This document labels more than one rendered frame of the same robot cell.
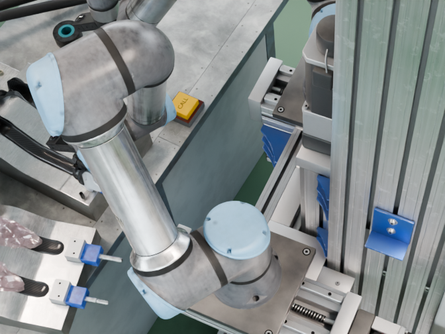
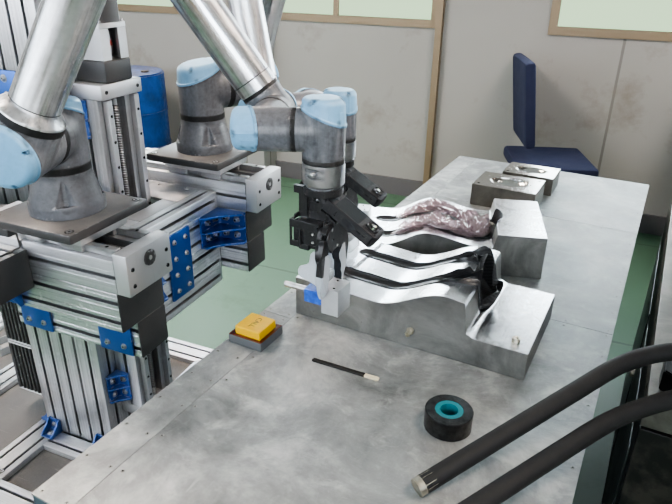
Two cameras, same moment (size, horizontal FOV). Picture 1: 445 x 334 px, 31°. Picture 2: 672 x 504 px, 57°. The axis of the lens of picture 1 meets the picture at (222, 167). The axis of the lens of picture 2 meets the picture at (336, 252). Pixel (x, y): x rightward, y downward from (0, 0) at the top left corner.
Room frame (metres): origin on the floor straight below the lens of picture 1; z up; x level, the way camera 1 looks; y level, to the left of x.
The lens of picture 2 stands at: (2.35, 0.00, 1.51)
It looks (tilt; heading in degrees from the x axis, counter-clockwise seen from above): 25 degrees down; 168
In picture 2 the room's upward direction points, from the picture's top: 1 degrees clockwise
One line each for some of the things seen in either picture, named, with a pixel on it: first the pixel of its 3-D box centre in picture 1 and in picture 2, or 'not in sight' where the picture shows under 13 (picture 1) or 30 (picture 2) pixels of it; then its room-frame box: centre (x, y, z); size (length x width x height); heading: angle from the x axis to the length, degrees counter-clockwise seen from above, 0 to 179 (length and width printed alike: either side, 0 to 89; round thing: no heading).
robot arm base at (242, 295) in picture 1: (243, 264); (203, 130); (0.66, 0.00, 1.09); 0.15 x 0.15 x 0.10
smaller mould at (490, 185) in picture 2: not in sight; (507, 192); (0.61, 0.94, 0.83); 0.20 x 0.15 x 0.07; 50
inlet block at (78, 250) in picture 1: (95, 255); not in sight; (0.86, 0.33, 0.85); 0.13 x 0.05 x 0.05; 67
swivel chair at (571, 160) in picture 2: not in sight; (546, 153); (-0.79, 1.91, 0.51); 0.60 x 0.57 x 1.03; 53
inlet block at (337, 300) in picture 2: not in sight; (314, 291); (1.32, 0.18, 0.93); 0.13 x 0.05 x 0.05; 50
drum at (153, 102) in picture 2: not in sight; (131, 124); (-2.35, -0.52, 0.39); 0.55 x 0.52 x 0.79; 55
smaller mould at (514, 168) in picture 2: not in sight; (530, 178); (0.47, 1.10, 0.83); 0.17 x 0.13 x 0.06; 50
